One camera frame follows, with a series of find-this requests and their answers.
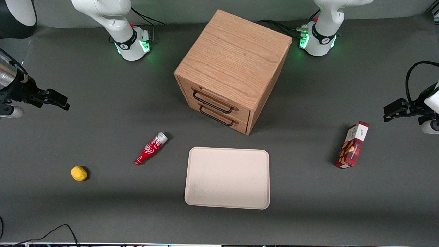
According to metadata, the yellow lemon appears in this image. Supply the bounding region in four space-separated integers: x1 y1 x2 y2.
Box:
71 166 88 182

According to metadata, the red cookie box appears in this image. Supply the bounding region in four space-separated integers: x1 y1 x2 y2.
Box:
335 121 370 169

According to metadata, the black arm base cable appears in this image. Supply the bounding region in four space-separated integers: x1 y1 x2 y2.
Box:
130 7 166 44
257 10 321 35

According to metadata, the wooden drawer with black handle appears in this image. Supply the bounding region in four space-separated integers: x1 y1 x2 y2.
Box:
178 76 251 121
187 96 249 135

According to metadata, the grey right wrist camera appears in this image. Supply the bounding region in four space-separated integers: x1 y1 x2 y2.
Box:
0 105 25 119

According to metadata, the black left arm base cable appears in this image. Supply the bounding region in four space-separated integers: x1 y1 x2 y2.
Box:
257 10 321 35

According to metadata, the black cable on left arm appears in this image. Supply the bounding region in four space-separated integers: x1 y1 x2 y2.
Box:
405 61 439 104

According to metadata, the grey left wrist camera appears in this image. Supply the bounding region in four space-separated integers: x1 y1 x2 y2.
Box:
420 118 439 134

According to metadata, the black cable at table edge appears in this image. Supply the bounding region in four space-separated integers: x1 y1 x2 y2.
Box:
0 216 81 247

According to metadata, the black right arm base cable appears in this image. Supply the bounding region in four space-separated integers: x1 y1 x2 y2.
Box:
130 7 166 44

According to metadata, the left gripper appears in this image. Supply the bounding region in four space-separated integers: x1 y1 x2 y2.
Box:
383 82 439 123

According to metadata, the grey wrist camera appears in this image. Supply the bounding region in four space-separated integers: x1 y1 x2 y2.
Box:
0 105 25 119
420 118 439 134

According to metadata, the beige plastic tray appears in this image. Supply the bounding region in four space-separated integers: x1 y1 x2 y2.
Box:
184 147 270 210

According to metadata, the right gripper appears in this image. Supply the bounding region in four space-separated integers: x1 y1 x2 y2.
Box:
0 62 70 111

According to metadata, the wooden drawer cabinet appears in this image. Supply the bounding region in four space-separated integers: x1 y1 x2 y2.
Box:
174 9 293 136

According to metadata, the red cola bottle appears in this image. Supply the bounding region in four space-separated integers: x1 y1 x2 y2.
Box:
134 132 169 166

